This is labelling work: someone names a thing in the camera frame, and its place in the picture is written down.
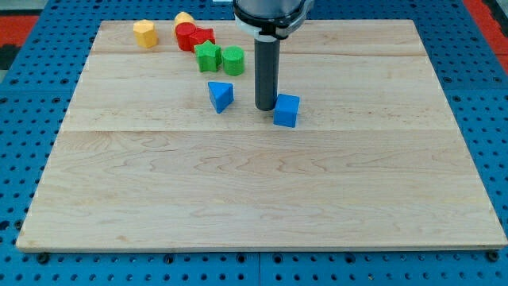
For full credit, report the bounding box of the blue cube block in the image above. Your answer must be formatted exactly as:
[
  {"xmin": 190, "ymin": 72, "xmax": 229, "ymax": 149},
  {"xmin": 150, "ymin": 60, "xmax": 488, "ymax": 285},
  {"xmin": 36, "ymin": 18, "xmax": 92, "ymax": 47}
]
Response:
[{"xmin": 273, "ymin": 94, "xmax": 300, "ymax": 128}]

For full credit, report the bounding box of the light wooden board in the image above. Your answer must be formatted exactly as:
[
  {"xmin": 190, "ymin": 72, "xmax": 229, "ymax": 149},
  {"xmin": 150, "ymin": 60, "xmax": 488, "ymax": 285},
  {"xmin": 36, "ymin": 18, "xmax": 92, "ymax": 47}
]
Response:
[{"xmin": 17, "ymin": 20, "xmax": 507, "ymax": 253}]

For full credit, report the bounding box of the grey robot arm flange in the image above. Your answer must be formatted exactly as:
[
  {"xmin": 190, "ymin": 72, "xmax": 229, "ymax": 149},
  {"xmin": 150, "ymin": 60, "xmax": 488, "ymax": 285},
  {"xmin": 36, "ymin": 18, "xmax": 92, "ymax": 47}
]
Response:
[{"xmin": 233, "ymin": 0, "xmax": 314, "ymax": 42}]

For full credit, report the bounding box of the blue triangular prism block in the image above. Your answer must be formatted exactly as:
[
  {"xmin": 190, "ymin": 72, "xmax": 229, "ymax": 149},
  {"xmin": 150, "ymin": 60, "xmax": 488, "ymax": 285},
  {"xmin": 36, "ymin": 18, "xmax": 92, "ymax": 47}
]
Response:
[{"xmin": 208, "ymin": 82, "xmax": 234, "ymax": 114}]

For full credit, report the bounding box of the red star block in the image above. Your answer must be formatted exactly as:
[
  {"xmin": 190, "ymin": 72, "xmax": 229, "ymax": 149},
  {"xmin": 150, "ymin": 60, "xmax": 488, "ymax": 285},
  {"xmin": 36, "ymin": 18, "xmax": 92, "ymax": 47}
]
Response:
[{"xmin": 189, "ymin": 27, "xmax": 215, "ymax": 52}]

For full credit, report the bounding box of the yellow cylinder block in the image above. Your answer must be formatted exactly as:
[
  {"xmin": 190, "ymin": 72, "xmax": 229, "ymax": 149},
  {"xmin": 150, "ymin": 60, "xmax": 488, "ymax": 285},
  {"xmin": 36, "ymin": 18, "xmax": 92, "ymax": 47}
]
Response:
[{"xmin": 173, "ymin": 11, "xmax": 196, "ymax": 38}]

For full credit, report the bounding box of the red cylinder block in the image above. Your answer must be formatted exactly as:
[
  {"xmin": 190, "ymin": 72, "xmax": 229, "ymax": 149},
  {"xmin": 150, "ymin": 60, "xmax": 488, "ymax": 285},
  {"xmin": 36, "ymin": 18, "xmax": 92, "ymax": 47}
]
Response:
[{"xmin": 175, "ymin": 22, "xmax": 196, "ymax": 51}]

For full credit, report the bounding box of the yellow hexagonal prism block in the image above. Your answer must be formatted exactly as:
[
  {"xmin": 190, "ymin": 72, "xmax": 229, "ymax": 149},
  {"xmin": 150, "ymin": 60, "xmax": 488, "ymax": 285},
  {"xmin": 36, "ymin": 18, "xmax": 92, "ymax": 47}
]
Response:
[{"xmin": 133, "ymin": 19, "xmax": 158, "ymax": 48}]

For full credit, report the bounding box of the green star block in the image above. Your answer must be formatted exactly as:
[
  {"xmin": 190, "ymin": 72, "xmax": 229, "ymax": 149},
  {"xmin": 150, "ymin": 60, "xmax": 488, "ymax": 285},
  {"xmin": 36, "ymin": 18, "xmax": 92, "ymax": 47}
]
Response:
[{"xmin": 194, "ymin": 40, "xmax": 221, "ymax": 72}]

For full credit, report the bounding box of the green cylinder block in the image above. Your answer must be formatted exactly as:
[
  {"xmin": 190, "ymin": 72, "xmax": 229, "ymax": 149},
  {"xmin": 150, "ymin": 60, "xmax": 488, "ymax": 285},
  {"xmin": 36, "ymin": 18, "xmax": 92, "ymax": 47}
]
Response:
[{"xmin": 222, "ymin": 46, "xmax": 244, "ymax": 76}]

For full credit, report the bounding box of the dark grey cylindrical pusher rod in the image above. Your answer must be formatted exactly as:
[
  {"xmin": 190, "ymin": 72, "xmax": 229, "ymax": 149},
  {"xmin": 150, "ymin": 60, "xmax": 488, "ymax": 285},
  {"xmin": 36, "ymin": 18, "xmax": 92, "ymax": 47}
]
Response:
[{"xmin": 255, "ymin": 40, "xmax": 280, "ymax": 111}]

